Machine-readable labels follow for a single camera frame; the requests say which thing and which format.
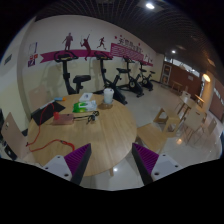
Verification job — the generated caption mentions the wooden chair left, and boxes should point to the wooden chair left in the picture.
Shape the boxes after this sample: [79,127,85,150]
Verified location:
[1,113,29,159]

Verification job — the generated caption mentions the wooden chair near table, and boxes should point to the wooden chair near table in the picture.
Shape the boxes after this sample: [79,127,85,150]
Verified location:
[136,123,167,153]

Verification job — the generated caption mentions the light wooden dining table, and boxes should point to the light wooden dining table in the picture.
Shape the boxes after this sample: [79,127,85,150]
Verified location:
[177,93,206,140]

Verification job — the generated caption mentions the green wet wipes pack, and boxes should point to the green wet wipes pack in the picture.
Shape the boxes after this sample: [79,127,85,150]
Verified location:
[73,100,97,113]

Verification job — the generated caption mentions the wooden stool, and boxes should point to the wooden stool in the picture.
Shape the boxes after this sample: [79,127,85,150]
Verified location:
[154,108,180,137]

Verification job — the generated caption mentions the black keys with strap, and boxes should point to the black keys with strap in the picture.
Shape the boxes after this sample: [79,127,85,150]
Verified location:
[73,111,100,124]

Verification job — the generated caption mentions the red charger plug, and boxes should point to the red charger plug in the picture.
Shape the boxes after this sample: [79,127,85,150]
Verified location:
[53,112,60,120]

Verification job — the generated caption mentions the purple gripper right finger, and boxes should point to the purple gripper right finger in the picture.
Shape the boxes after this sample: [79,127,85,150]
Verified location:
[131,142,183,186]

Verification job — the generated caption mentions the black exercise bike left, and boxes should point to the black exercise bike left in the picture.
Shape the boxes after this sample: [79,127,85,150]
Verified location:
[53,50,92,96]

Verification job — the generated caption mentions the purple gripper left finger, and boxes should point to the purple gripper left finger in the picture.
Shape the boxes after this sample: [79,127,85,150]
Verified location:
[42,143,93,186]

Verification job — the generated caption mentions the pink phone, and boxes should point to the pink phone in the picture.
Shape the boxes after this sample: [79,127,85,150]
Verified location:
[52,114,74,125]

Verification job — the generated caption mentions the black laptop mat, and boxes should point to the black laptop mat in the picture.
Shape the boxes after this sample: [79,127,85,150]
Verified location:
[31,102,65,125]

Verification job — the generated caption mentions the blue orange small item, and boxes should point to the blue orange small item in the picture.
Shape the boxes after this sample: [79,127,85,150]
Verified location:
[54,97,66,101]

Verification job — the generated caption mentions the white tissue box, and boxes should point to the white tissue box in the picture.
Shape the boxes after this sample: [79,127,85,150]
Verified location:
[79,93,92,102]

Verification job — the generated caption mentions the black exercise bike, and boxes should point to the black exercise bike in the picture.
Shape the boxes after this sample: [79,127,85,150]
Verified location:
[53,50,92,96]
[116,56,144,98]
[92,50,129,106]
[139,61,154,91]

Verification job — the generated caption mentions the round wooden table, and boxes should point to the round wooden table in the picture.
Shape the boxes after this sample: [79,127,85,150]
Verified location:
[28,94,137,177]

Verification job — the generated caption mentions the red charging cable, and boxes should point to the red charging cable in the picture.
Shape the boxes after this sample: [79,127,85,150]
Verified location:
[25,102,76,153]

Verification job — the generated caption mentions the white roll on coaster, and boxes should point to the white roll on coaster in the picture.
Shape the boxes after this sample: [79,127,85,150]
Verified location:
[98,88,114,109]

